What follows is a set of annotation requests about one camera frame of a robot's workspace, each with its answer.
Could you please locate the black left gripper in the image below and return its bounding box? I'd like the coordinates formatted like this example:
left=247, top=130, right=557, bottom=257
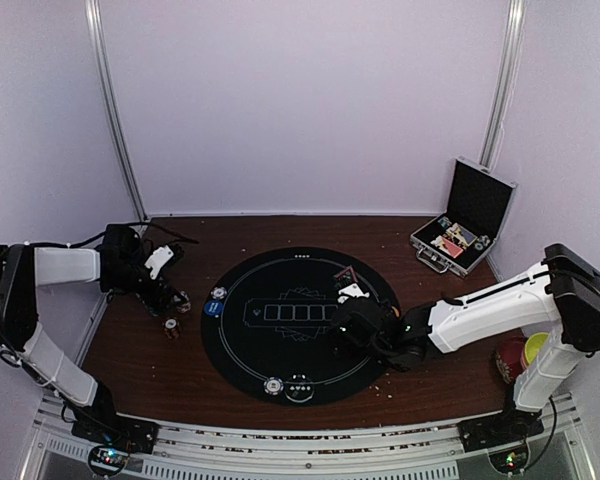
left=103, top=262, right=185, bottom=313

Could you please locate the red triangular button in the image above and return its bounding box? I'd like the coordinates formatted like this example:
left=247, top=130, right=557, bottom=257
left=334, top=266, right=357, bottom=285

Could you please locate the single blue-white poker chip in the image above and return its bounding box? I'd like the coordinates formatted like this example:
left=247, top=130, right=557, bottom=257
left=211, top=287, right=227, bottom=300

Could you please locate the blue round blind button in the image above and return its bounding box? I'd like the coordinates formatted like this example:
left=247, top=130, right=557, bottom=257
left=203, top=300, right=224, bottom=318

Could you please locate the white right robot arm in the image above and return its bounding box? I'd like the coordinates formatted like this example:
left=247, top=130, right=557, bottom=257
left=329, top=243, right=600, bottom=442

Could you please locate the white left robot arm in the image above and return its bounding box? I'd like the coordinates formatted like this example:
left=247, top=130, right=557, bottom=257
left=0, top=223, right=188, bottom=444

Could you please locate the green 50 poker chip stack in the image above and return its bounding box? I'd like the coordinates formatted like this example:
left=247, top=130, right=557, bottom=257
left=147, top=306, right=162, bottom=317

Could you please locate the red poker chip stack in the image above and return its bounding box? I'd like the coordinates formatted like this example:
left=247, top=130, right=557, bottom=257
left=163, top=318, right=181, bottom=340

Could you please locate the red card deck in case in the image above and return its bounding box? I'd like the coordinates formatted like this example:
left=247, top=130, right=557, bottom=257
left=436, top=236, right=465, bottom=258

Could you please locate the red patterned bowl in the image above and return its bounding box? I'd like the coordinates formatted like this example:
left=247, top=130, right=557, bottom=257
left=494, top=336, right=526, bottom=385

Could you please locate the yellow-green plastic bowl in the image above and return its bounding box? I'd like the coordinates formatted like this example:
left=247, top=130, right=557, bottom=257
left=521, top=332, right=549, bottom=369

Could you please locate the black round poker mat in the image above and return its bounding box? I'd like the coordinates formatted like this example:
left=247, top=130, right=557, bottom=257
left=201, top=247, right=400, bottom=407

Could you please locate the aluminium poker chip case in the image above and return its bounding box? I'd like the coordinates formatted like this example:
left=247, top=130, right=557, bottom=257
left=410, top=157, right=517, bottom=278

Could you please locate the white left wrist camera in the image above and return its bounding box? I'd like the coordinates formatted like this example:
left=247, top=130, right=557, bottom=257
left=144, top=244, right=184, bottom=280

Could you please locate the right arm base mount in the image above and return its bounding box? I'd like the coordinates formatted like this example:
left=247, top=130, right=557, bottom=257
left=458, top=412, right=544, bottom=452

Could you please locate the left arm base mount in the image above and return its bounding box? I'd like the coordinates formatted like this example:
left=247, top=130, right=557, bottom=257
left=71, top=416, right=159, bottom=454

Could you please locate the aluminium front rail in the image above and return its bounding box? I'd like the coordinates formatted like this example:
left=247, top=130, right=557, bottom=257
left=19, top=392, right=596, bottom=480

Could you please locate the aluminium right corner post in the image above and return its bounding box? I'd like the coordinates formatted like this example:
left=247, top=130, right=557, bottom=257
left=479, top=0, right=526, bottom=170

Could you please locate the aluminium corner post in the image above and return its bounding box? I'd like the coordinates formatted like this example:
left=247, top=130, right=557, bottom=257
left=479, top=0, right=526, bottom=170
left=84, top=0, right=148, bottom=221

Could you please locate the aluminium left corner post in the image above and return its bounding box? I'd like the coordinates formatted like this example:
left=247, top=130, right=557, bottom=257
left=84, top=0, right=148, bottom=221

